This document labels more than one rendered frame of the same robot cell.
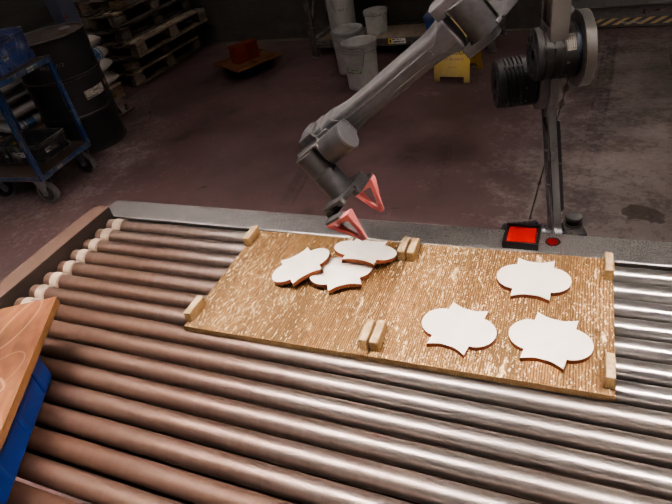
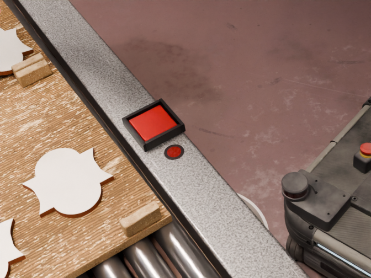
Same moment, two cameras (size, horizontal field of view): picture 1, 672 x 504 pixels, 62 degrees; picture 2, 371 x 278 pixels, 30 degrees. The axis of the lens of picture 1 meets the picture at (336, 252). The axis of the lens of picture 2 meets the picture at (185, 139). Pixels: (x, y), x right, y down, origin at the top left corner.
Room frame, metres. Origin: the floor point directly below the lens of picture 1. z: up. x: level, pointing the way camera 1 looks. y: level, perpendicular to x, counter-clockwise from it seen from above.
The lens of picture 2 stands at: (0.40, -0.95, 1.71)
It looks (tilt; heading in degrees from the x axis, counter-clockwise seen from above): 47 degrees down; 39
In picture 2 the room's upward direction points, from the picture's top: 11 degrees counter-clockwise
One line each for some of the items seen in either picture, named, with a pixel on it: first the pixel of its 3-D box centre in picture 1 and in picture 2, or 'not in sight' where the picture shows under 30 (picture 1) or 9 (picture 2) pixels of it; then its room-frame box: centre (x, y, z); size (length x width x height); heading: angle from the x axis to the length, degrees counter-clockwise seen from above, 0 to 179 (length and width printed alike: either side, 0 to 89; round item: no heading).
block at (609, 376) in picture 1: (609, 369); not in sight; (0.56, -0.39, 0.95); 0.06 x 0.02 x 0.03; 153
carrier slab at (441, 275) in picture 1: (496, 308); (7, 187); (0.77, -0.28, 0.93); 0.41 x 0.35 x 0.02; 63
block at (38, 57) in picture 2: (404, 248); (29, 67); (0.99, -0.15, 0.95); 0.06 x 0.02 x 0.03; 153
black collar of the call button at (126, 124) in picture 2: (521, 236); (153, 124); (0.98, -0.41, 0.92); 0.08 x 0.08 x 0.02; 62
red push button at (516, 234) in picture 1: (521, 236); (153, 124); (0.98, -0.41, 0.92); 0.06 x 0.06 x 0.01; 62
